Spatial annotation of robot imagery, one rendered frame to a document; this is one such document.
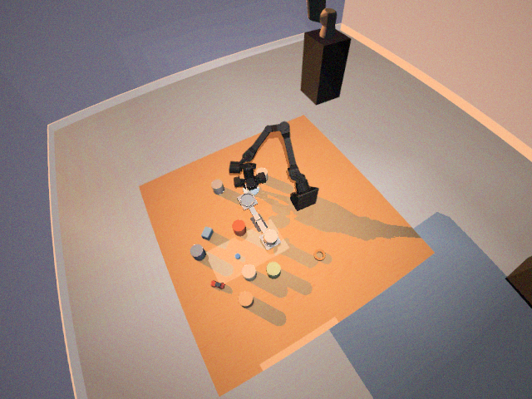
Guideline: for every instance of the red toy car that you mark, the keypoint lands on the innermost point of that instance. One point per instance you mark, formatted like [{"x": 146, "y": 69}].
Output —
[{"x": 217, "y": 285}]

